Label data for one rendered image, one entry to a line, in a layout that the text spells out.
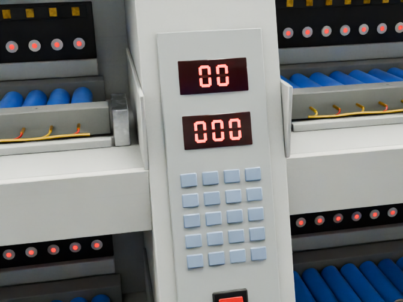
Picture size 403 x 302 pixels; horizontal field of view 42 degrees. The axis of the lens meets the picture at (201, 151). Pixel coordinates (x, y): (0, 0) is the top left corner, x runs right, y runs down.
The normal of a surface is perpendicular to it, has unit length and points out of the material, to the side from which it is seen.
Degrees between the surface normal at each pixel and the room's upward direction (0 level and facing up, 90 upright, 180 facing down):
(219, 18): 90
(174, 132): 90
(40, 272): 108
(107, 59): 90
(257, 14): 90
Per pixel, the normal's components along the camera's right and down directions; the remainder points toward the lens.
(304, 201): 0.18, 0.34
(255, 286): 0.16, 0.04
